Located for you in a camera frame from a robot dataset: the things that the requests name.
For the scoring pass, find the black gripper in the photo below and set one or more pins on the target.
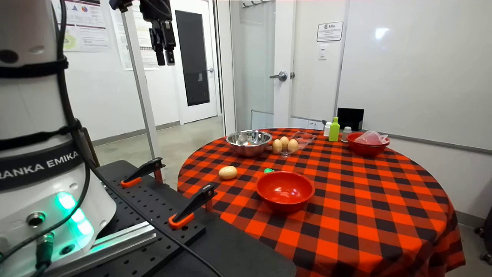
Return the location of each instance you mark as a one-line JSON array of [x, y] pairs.
[[155, 9]]

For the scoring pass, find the white Franka Emika robot arm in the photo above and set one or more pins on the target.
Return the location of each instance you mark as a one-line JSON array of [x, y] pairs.
[[30, 101]]

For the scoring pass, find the shiny metal bowl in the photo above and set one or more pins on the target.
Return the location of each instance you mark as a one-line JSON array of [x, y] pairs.
[[249, 140]]

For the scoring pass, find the empty red bowl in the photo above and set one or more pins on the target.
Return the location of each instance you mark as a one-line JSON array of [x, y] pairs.
[[284, 190]]

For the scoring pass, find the red bowl with pink contents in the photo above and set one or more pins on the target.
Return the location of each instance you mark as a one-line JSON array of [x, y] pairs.
[[367, 143]]

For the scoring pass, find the white paper sheet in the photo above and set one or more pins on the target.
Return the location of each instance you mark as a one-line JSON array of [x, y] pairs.
[[133, 46]]

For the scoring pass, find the white door with dark window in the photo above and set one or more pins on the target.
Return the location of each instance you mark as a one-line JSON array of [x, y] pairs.
[[193, 61]]

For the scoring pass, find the aluminium pole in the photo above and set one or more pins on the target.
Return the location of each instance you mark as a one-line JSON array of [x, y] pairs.
[[139, 86]]

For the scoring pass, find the black and orange clamp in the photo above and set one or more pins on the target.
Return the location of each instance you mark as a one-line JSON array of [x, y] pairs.
[[143, 172], [192, 206]]

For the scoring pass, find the small green object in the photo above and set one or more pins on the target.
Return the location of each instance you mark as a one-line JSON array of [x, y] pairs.
[[267, 169]]

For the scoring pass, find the small white bottle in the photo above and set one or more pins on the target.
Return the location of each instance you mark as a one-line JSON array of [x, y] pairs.
[[326, 127]]

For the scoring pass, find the green plastic bottle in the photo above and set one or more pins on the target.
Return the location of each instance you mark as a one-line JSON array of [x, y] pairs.
[[333, 129]]

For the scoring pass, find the black box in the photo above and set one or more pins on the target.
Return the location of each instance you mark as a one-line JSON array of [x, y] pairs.
[[350, 116]]

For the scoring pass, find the small clear jar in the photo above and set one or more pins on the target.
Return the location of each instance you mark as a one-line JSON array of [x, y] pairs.
[[345, 132]]

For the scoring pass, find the large whiteboard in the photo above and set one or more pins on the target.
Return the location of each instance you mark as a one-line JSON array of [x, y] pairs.
[[419, 70]]

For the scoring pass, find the red and black plaid tablecloth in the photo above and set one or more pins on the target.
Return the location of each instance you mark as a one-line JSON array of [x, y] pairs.
[[358, 215]]

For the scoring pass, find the wall poster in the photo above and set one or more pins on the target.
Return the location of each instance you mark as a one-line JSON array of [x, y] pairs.
[[86, 24]]

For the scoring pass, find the small white wall label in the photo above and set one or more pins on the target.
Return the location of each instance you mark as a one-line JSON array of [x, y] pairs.
[[321, 52]]

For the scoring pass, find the white wall sign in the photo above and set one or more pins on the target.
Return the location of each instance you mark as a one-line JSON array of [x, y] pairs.
[[329, 30]]

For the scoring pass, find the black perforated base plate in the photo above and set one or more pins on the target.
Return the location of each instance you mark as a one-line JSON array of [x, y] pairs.
[[153, 215]]

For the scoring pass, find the aluminium rail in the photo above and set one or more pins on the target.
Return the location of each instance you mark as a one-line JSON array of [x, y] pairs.
[[107, 246]]

